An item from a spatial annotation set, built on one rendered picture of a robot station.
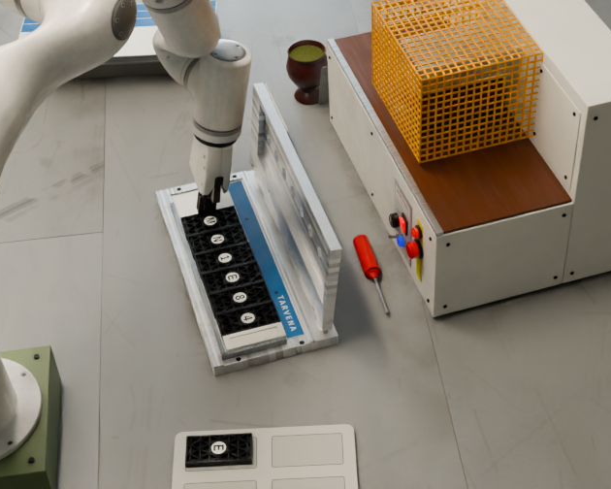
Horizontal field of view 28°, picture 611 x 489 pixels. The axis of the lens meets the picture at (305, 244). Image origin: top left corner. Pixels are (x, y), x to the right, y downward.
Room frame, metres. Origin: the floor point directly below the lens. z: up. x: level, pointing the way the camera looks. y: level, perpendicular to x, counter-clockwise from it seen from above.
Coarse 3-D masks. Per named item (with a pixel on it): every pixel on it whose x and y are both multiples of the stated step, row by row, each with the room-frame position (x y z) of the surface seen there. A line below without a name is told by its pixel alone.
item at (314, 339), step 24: (168, 192) 1.66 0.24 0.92; (168, 216) 1.60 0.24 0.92; (264, 216) 1.58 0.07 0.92; (288, 264) 1.46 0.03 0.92; (192, 288) 1.42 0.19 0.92; (288, 288) 1.40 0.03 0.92; (312, 312) 1.35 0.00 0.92; (312, 336) 1.30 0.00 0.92; (336, 336) 1.29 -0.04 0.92; (216, 360) 1.26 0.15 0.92; (264, 360) 1.26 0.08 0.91
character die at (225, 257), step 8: (224, 248) 1.50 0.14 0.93; (232, 248) 1.50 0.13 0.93; (240, 248) 1.50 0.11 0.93; (248, 248) 1.49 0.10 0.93; (200, 256) 1.49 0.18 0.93; (208, 256) 1.48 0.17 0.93; (216, 256) 1.48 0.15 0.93; (224, 256) 1.48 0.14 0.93; (232, 256) 1.48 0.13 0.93; (240, 256) 1.48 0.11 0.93; (248, 256) 1.48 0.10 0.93; (200, 264) 1.47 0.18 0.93; (208, 264) 1.47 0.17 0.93; (216, 264) 1.46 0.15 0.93; (224, 264) 1.46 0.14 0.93; (232, 264) 1.47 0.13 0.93; (240, 264) 1.46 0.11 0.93; (200, 272) 1.45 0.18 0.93; (208, 272) 1.44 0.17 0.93
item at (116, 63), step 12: (216, 12) 2.17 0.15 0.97; (108, 60) 2.06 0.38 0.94; (120, 60) 2.06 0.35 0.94; (132, 60) 2.06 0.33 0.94; (144, 60) 2.06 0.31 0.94; (156, 60) 2.06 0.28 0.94; (96, 72) 2.06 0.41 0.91; (108, 72) 2.06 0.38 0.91; (120, 72) 2.06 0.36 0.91; (132, 72) 2.06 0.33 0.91; (144, 72) 2.06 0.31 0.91; (156, 72) 2.06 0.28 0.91
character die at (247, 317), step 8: (264, 304) 1.36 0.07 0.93; (272, 304) 1.37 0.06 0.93; (224, 312) 1.35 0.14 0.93; (232, 312) 1.35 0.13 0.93; (240, 312) 1.35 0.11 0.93; (248, 312) 1.35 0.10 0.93; (256, 312) 1.34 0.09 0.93; (264, 312) 1.34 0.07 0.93; (272, 312) 1.35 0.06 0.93; (216, 320) 1.34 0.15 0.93; (224, 320) 1.34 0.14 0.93; (232, 320) 1.34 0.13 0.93; (240, 320) 1.33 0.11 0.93; (248, 320) 1.33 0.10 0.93; (256, 320) 1.33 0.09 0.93; (264, 320) 1.33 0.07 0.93; (272, 320) 1.33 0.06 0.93; (224, 328) 1.32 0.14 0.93; (232, 328) 1.32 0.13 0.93; (240, 328) 1.32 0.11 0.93; (248, 328) 1.31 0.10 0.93
